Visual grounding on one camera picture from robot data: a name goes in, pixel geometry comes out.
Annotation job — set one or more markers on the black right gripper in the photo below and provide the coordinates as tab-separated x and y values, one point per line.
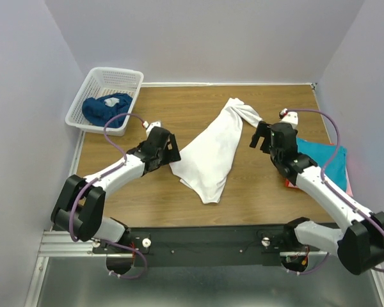
264	130

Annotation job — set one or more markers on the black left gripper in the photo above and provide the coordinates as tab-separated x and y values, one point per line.
172	155

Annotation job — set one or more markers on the white t shirt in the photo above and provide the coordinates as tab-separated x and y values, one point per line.
207	160

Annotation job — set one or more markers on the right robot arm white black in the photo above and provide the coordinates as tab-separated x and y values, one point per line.
358	239

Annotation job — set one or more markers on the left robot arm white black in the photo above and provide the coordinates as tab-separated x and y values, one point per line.
80	206

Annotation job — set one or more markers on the orange folded t shirt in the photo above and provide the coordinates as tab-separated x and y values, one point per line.
290	185

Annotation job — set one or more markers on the white skirting strip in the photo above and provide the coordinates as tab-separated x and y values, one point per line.
206	84

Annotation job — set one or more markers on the dark blue t shirt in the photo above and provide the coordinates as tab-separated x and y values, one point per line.
98	111

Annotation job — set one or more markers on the white plastic laundry basket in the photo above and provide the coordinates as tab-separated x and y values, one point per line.
100	82

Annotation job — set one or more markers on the pink folded t shirt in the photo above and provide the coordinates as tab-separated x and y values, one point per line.
348	189

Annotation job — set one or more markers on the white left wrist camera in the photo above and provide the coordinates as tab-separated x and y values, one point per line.
149	125

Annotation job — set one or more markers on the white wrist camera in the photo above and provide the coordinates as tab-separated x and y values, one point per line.
289	117
149	125

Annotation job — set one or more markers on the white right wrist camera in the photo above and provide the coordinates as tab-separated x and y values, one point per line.
289	117

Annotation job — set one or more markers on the aluminium side rail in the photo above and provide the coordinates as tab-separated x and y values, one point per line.
72	169

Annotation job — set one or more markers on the aluminium extrusion rail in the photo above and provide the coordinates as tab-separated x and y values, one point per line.
59	244

